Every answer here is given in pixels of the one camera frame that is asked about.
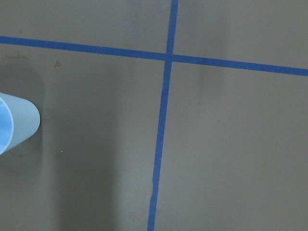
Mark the light blue plastic cup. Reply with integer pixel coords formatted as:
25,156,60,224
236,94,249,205
0,93,40,154

